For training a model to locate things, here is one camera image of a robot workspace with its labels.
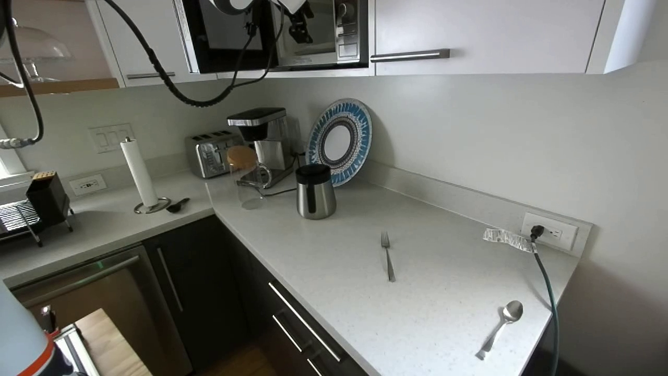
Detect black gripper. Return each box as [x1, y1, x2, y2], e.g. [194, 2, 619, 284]
[274, 0, 314, 45]

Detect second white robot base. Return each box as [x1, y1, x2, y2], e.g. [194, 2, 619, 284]
[0, 283, 74, 376]

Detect stainless steel microwave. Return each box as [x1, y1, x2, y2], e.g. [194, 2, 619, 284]
[176, 0, 367, 73]

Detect blue patterned decorative plate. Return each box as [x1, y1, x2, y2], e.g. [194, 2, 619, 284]
[306, 98, 373, 188]

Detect white right upper cabinet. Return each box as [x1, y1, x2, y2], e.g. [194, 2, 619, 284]
[372, 0, 660, 75]

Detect white cabinet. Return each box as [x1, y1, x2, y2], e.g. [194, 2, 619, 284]
[85, 0, 192, 87]
[372, 0, 660, 75]

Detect silver drip coffee maker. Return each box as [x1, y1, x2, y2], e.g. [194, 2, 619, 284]
[225, 106, 293, 190]

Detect stainless steel toaster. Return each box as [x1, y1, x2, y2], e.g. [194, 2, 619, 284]
[187, 129, 242, 179]

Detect clear drinking glass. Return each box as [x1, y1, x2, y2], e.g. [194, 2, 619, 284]
[237, 167, 272, 210]

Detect stainless steel thermal carafe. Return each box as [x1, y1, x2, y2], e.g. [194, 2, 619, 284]
[297, 166, 337, 219]

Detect black bottle opener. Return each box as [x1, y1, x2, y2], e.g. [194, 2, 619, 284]
[168, 198, 191, 213]

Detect white paper towel roll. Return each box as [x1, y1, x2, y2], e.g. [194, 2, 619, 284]
[119, 137, 169, 216]

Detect silver fork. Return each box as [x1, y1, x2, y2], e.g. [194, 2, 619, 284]
[381, 232, 397, 283]

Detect glass cake dome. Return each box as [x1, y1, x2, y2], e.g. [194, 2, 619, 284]
[0, 22, 71, 87]

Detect dark lower cabinet drawers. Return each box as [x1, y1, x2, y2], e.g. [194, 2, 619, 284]
[144, 218, 367, 376]

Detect black small appliance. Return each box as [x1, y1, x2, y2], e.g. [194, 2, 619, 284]
[0, 171, 74, 244]

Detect stainless steel dishwasher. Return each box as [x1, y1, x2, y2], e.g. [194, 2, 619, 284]
[12, 246, 192, 376]

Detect silver spoon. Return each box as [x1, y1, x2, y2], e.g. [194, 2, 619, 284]
[476, 302, 525, 362]

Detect wooden table corner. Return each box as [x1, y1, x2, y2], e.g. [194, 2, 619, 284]
[76, 309, 152, 376]

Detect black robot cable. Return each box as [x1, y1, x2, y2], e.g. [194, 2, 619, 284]
[0, 0, 289, 150]

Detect white wall switch plate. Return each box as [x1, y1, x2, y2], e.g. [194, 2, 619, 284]
[87, 124, 133, 152]

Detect green power cord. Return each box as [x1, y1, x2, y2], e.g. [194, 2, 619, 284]
[528, 224, 564, 376]

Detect white wall power outlet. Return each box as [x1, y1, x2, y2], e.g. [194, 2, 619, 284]
[523, 213, 578, 254]

